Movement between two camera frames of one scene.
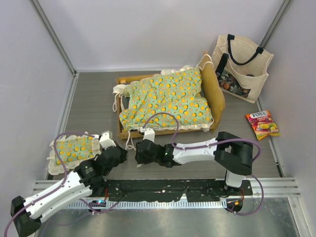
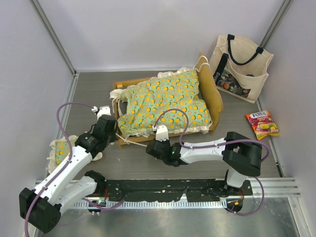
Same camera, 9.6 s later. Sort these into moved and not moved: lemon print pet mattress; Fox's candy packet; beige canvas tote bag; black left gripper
Moved: lemon print pet mattress; black left gripper
Not moved: Fox's candy packet; beige canvas tote bag
